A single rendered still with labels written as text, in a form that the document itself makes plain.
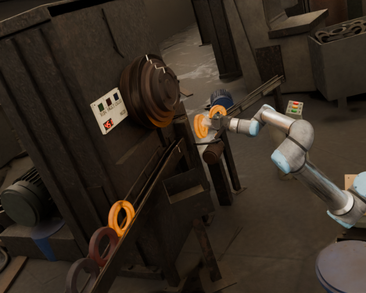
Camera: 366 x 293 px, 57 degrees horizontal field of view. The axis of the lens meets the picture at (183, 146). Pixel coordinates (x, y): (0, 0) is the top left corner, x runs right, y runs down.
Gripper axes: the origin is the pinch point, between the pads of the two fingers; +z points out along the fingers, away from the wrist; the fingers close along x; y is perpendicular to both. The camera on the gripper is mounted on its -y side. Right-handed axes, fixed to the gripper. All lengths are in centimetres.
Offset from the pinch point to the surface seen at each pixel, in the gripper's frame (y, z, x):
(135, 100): 21.8, 31.9, 24.7
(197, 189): -21.9, -11.3, 39.5
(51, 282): -117, 96, 66
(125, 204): -18, 18, 69
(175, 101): 12.9, 17.4, -0.5
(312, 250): -64, -80, 22
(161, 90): 25.2, 20.3, 13.5
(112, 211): -16, 20, 79
